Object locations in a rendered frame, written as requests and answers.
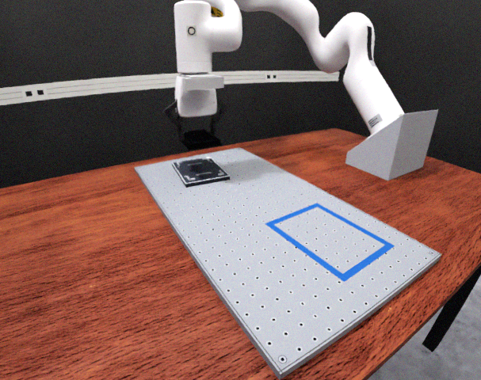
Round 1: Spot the black well plate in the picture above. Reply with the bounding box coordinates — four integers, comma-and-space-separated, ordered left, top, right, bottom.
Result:
182, 130, 222, 150

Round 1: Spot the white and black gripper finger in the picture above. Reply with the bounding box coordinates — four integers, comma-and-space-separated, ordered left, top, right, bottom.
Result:
163, 100, 185, 142
210, 100, 227, 137

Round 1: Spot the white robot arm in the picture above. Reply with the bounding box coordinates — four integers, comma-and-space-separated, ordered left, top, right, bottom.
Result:
174, 0, 404, 139

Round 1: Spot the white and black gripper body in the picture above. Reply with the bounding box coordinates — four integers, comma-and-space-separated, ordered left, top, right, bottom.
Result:
175, 74, 217, 117

